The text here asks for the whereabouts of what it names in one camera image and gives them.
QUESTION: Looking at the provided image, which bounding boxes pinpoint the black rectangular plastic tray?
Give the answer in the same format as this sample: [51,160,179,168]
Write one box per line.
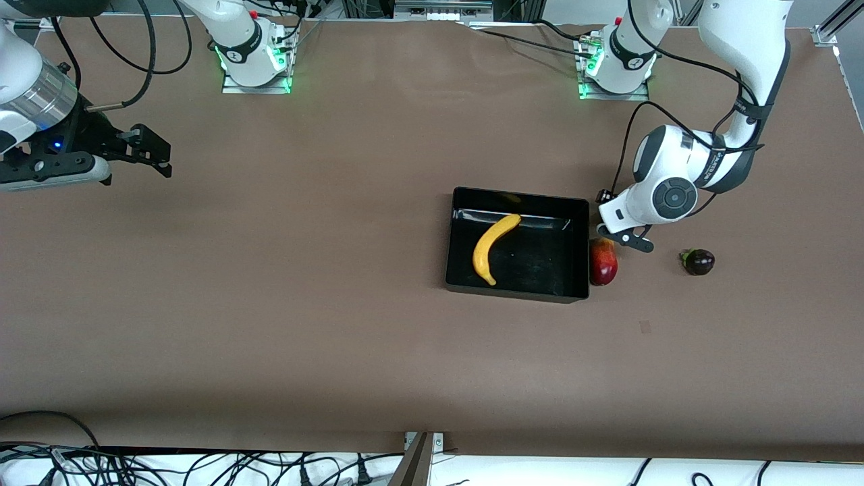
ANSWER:
[444,187,591,304]

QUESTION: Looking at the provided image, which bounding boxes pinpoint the yellow banana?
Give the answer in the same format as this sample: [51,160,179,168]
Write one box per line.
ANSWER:
[472,214,522,286]

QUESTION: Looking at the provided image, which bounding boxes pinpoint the red mango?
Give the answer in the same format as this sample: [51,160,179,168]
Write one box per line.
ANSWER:
[589,238,618,287]

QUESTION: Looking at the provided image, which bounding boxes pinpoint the dark purple eggplant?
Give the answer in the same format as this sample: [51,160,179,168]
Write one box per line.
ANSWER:
[680,248,716,276]

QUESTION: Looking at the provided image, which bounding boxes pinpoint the dark diagonal metal bar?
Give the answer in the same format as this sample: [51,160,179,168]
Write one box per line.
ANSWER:
[388,432,436,486]

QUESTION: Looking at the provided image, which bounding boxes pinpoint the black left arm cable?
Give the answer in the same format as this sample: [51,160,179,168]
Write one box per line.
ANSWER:
[611,0,763,198]

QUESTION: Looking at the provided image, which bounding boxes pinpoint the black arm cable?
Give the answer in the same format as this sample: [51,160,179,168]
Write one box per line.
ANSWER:
[51,0,193,112]
[611,0,763,198]

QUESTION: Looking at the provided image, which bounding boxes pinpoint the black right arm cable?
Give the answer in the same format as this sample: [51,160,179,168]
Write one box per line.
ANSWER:
[51,0,193,112]

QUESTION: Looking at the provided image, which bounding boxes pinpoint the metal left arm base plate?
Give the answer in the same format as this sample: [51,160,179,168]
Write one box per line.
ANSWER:
[578,34,650,102]

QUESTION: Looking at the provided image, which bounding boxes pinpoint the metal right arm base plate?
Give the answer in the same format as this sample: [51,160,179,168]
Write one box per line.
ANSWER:
[221,27,293,95]

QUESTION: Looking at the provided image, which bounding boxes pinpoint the black cable on table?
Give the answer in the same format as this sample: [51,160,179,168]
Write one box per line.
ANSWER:
[464,19,589,55]

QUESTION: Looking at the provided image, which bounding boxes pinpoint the aluminium frame with power strip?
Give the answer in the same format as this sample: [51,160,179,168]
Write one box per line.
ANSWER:
[341,0,541,22]

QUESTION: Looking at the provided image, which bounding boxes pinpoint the black floor cable bundle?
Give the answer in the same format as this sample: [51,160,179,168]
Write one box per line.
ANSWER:
[0,410,406,486]

